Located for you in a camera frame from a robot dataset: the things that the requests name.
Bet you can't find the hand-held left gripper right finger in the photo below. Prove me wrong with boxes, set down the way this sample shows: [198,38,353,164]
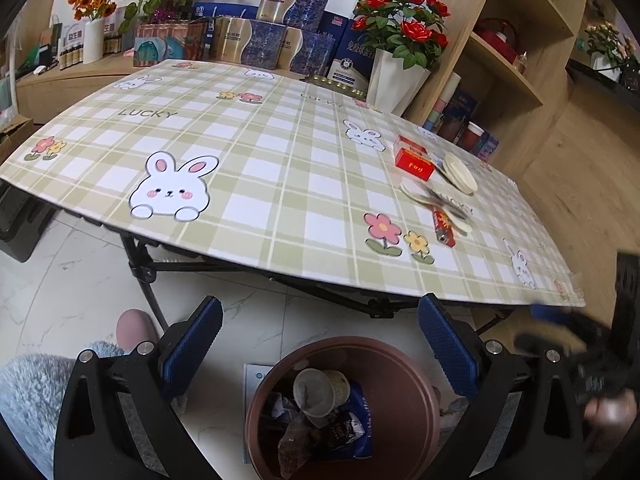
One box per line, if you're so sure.
[418,294,586,480]

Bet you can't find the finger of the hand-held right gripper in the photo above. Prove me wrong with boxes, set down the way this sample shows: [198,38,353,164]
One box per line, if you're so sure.
[529,301,593,332]
[515,331,587,357]

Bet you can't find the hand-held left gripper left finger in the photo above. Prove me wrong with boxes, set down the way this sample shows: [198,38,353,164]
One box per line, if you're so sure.
[52,296,224,480]

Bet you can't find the brown round trash bin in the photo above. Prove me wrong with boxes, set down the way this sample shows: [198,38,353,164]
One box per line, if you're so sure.
[245,336,442,480]

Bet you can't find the blue snack packet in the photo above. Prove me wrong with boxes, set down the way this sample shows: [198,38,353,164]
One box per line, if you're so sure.
[345,380,376,461]

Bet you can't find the black snack wrapper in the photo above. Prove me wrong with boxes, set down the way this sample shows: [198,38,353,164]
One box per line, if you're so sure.
[320,410,366,453]

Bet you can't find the green paper cup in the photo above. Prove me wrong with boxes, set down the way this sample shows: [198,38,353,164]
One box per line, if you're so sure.
[292,367,350,428]

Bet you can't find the person's right hand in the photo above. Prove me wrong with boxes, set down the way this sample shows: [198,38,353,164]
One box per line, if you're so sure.
[584,394,638,438]

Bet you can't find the pink slipper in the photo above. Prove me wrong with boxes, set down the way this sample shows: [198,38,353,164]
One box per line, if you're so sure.
[116,308,161,351]

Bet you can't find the red lighter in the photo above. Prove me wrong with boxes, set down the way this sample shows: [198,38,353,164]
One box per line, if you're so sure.
[431,208,457,248]

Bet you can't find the clear brown plastic wrapper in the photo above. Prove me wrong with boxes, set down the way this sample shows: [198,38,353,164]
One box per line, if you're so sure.
[277,412,321,476]

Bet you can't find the clear printed plastic film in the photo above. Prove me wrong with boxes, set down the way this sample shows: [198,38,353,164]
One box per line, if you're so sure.
[422,185,476,221]

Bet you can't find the white round lid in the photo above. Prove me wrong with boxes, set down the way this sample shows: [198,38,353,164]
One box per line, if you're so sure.
[442,153,478,196]

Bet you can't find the person's fluffy blue leg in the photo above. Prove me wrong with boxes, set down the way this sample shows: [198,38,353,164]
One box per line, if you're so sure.
[0,340,171,480]

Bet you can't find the small blue box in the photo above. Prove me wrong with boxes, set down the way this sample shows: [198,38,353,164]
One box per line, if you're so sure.
[477,130,501,158]

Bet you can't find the red cigarette box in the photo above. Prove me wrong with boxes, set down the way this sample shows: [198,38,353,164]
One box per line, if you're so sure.
[393,135,437,182]

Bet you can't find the checkered bunny tablecloth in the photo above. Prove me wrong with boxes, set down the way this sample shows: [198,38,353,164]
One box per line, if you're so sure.
[0,58,587,308]

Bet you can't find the red cup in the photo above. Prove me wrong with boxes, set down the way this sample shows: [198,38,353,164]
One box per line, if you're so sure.
[457,121,486,153]

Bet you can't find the black case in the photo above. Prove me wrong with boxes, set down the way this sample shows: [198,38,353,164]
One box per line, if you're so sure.
[0,182,58,263]

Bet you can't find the brown cup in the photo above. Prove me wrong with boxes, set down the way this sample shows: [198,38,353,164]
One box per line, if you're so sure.
[440,115,468,143]

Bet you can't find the dark blue book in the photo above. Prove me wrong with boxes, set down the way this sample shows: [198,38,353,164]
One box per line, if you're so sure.
[450,90,478,126]

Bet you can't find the stack of pastel cups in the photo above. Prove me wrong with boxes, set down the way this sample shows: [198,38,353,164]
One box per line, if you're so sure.
[422,71,462,133]

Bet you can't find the black side table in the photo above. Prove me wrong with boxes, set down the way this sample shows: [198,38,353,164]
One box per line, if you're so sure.
[565,57,640,111]

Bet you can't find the white angular vase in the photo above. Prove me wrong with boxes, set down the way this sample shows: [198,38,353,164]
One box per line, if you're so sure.
[367,49,432,116]

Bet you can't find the potted pale rose plant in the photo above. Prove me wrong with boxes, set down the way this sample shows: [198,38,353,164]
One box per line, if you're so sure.
[582,20,640,81]

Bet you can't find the cardboard box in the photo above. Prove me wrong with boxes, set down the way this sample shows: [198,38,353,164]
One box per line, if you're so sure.
[0,114,35,161]

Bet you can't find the red kettle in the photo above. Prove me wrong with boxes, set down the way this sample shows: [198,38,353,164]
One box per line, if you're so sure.
[472,17,521,63]

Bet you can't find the gold capsule tray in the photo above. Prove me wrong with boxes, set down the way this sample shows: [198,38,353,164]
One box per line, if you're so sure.
[305,74,368,98]

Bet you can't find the wooden sideboard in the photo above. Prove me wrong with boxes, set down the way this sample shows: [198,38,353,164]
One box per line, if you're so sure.
[15,50,166,123]

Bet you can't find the woven basket planter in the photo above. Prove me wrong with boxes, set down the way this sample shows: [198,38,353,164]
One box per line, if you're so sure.
[132,19,208,68]

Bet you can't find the dark blue carton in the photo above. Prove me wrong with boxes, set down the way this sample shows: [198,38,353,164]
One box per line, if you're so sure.
[320,10,381,93]

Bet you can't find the gold and blue gift box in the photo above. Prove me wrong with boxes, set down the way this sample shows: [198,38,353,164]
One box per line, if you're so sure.
[257,0,332,28]
[280,25,331,75]
[210,16,287,70]

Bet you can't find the white ribbed vase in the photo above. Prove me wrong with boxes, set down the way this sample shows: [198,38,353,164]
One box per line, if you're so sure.
[82,20,104,65]

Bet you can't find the red rose bouquet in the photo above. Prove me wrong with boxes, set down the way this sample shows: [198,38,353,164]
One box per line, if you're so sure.
[352,0,451,71]

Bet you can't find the box of small bottles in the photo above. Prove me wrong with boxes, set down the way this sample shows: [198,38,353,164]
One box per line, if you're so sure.
[57,15,126,71]

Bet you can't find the flat blue box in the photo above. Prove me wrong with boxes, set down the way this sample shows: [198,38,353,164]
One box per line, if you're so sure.
[192,0,261,23]

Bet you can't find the kraft paper bag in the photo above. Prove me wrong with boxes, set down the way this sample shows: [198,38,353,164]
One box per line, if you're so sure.
[39,14,66,61]

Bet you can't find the orange flower bunch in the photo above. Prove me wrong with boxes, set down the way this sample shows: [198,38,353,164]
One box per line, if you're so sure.
[67,0,126,23]

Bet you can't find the black folding table frame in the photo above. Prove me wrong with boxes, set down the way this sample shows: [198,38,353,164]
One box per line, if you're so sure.
[120,232,531,333]

